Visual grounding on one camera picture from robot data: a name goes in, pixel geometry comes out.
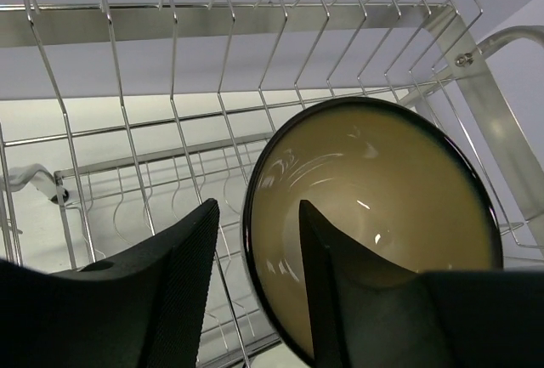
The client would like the steel two-tier dish rack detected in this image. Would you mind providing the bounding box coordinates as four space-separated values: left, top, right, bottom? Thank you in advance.
1 0 543 367

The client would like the teal bowl tan interior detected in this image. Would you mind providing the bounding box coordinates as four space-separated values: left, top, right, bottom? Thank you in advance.
241 97 503 364

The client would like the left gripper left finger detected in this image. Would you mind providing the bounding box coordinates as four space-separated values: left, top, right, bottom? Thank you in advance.
1 199 219 367

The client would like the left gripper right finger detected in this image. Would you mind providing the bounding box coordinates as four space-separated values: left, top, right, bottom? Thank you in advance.
298 201 543 367

